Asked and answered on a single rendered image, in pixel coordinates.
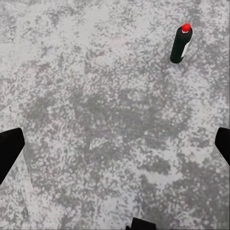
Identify pesticide atomizer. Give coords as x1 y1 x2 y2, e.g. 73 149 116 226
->
169 23 192 64

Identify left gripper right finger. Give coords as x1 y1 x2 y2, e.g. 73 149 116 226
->
215 127 230 166

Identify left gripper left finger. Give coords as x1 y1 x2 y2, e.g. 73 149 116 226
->
0 128 25 185

